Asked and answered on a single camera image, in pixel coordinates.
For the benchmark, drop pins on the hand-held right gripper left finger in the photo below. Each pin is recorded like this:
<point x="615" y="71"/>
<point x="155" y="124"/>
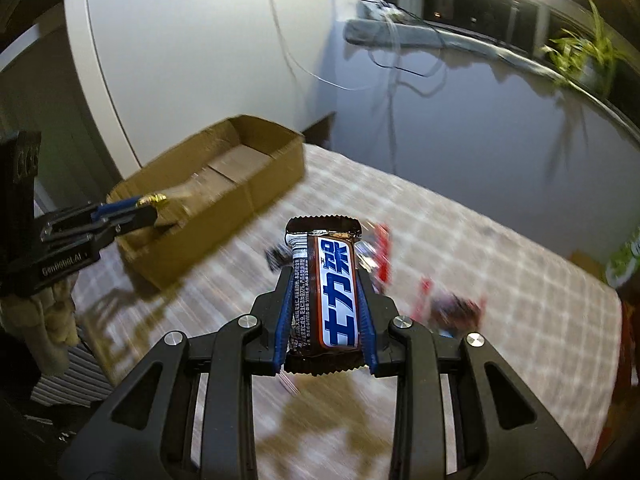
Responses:
<point x="281" y="325"/>

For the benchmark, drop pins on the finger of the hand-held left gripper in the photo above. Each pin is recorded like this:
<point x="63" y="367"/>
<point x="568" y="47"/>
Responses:
<point x="135" y="220"/>
<point x="117" y="206"/>

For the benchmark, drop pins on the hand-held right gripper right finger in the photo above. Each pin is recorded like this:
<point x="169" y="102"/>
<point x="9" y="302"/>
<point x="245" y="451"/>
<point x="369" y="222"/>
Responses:
<point x="369" y="332"/>

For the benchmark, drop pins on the gold candy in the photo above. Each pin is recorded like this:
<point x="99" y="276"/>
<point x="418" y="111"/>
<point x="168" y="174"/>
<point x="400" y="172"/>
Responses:
<point x="152" y="200"/>

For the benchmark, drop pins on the blue white snack bar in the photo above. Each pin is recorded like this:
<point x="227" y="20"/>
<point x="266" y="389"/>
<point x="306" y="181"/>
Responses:
<point x="327" y="295"/>

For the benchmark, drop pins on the cardboard box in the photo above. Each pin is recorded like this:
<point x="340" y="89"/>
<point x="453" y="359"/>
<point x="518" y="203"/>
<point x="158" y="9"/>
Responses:
<point x="235" y="180"/>

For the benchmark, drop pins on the person's left hand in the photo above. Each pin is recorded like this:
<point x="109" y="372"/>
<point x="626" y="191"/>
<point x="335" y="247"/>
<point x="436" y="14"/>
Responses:
<point x="55" y="320"/>

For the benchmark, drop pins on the thin red stick packet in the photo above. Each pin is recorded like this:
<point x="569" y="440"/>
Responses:
<point x="425" y="295"/>

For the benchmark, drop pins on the red snack packet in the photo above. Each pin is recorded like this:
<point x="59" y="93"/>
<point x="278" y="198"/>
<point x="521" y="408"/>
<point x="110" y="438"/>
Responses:
<point x="381" y="255"/>

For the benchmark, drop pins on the dark brown red-edged snack packet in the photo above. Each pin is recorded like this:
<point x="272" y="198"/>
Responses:
<point x="457" y="312"/>

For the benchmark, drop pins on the grey ribbed panel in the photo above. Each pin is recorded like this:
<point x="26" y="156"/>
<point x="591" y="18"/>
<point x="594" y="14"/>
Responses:
<point x="70" y="377"/>

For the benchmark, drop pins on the plaid blanket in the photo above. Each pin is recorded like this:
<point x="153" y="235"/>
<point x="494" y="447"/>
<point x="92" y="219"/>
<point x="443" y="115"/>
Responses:
<point x="500" y="260"/>

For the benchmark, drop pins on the green bag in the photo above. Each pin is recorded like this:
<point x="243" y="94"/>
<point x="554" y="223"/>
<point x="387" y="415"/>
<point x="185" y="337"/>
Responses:
<point x="625" y="260"/>

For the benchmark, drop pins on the white power strip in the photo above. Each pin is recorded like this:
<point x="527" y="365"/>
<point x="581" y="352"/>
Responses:
<point x="376" y="7"/>

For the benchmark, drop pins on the dark window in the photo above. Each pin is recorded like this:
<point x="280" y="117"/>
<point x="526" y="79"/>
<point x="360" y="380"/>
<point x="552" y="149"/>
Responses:
<point x="475" y="2"/>

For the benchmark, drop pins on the green potted plant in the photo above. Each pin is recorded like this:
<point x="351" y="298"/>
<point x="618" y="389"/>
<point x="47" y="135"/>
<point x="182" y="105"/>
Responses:
<point x="582" y="55"/>

